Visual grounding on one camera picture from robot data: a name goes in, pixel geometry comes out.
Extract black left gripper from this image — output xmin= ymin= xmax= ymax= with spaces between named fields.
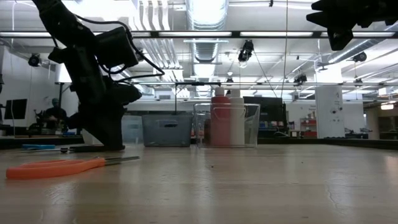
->
xmin=48 ymin=46 xmax=142 ymax=152

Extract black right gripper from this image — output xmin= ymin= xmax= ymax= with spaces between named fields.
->
xmin=306 ymin=0 xmax=398 ymax=52

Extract orange handled scissors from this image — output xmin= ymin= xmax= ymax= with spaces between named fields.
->
xmin=5 ymin=156 xmax=141 ymax=180

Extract red paint bottle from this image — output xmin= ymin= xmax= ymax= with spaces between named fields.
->
xmin=210 ymin=86 xmax=233 ymax=147

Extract white paint bottle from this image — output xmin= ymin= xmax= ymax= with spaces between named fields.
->
xmin=228 ymin=88 xmax=246 ymax=146

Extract seated person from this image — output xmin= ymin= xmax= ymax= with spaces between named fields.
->
xmin=43 ymin=98 xmax=68 ymax=130

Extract frosted translucent plastic bin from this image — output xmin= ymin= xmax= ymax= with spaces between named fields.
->
xmin=121 ymin=114 xmax=144 ymax=144

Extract small black monitor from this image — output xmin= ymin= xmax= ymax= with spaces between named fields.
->
xmin=4 ymin=98 xmax=28 ymax=120

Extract grey plastic bin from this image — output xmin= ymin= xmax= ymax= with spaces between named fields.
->
xmin=142 ymin=113 xmax=193 ymax=147

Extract white pillar with marks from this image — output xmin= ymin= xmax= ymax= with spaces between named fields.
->
xmin=315 ymin=85 xmax=345 ymax=139

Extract red storage cart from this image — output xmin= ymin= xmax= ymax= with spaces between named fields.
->
xmin=300 ymin=117 xmax=318 ymax=138

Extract large dark screen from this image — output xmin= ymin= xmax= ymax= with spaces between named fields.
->
xmin=243 ymin=96 xmax=287 ymax=131

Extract clear plastic bin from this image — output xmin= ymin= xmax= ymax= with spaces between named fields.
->
xmin=193 ymin=102 xmax=261 ymax=149

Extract blue handled tool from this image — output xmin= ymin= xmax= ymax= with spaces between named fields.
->
xmin=21 ymin=144 xmax=56 ymax=151

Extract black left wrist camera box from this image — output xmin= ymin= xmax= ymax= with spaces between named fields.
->
xmin=95 ymin=26 xmax=140 ymax=70

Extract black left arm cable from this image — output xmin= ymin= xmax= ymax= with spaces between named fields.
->
xmin=74 ymin=14 xmax=165 ymax=83

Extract black neighbouring rig frame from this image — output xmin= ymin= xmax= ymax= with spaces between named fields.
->
xmin=136 ymin=81 xmax=398 ymax=116

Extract silver ventilation duct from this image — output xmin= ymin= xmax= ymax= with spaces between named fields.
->
xmin=186 ymin=0 xmax=229 ymax=63

